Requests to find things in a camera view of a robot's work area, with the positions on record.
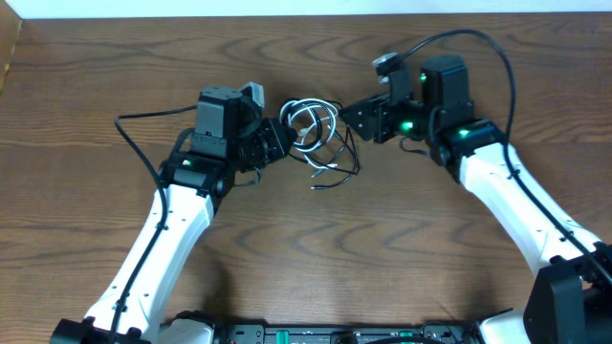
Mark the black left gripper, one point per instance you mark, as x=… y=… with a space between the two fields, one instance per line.
x=270 y=139

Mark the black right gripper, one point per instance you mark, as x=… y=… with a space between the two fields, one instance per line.
x=376 y=112

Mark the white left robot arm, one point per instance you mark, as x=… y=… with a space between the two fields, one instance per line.
x=230 y=135

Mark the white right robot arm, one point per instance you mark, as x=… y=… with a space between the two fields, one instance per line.
x=570 y=301

